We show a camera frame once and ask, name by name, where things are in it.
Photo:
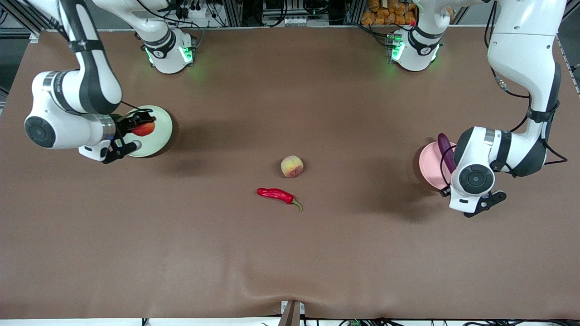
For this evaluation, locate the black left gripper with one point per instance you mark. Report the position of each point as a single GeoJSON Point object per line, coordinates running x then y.
{"type": "Point", "coordinates": [443, 194]}

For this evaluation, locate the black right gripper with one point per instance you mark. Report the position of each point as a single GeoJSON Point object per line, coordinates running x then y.
{"type": "Point", "coordinates": [123, 125]}

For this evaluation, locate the long purple eggplant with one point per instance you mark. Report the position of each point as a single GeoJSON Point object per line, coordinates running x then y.
{"type": "Point", "coordinates": [445, 149]}

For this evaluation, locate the yellow-pink peach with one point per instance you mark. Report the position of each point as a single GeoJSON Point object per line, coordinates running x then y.
{"type": "Point", "coordinates": [292, 166]}

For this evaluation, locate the red chili pepper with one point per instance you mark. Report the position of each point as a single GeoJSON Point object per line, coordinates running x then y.
{"type": "Point", "coordinates": [274, 194]}

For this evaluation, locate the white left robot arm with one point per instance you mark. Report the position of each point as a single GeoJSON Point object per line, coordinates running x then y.
{"type": "Point", "coordinates": [521, 45]}

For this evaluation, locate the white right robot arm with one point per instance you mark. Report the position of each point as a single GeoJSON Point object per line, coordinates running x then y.
{"type": "Point", "coordinates": [68, 131]}

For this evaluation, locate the pale green plate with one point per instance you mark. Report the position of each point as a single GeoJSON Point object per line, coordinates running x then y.
{"type": "Point", "coordinates": [158, 136]}

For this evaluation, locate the pink plate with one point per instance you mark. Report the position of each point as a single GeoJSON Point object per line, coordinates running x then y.
{"type": "Point", "coordinates": [430, 165]}

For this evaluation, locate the brown table cloth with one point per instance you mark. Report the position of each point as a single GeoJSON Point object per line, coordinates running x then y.
{"type": "Point", "coordinates": [290, 253]}

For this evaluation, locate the bag of orange snacks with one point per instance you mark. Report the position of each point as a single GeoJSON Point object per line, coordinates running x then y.
{"type": "Point", "coordinates": [385, 16]}

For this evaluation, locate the electronics box with connectors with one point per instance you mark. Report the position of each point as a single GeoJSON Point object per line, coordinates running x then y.
{"type": "Point", "coordinates": [294, 20]}

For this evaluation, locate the metal table clamp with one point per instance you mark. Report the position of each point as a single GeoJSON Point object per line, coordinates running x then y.
{"type": "Point", "coordinates": [291, 314]}

